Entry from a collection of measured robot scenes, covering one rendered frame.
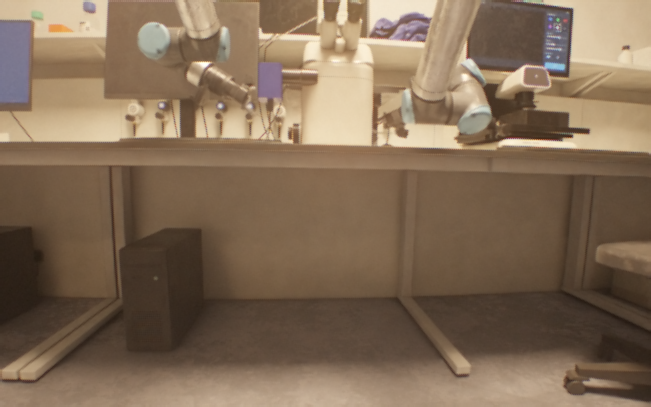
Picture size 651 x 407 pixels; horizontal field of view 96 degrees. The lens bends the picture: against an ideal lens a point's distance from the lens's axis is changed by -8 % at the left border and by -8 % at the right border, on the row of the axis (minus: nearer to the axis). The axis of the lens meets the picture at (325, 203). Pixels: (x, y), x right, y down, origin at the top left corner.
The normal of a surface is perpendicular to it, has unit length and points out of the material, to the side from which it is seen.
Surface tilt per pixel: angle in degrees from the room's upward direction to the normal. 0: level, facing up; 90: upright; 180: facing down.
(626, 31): 90
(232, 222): 90
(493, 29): 93
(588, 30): 90
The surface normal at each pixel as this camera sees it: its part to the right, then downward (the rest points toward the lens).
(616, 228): 0.08, 0.11
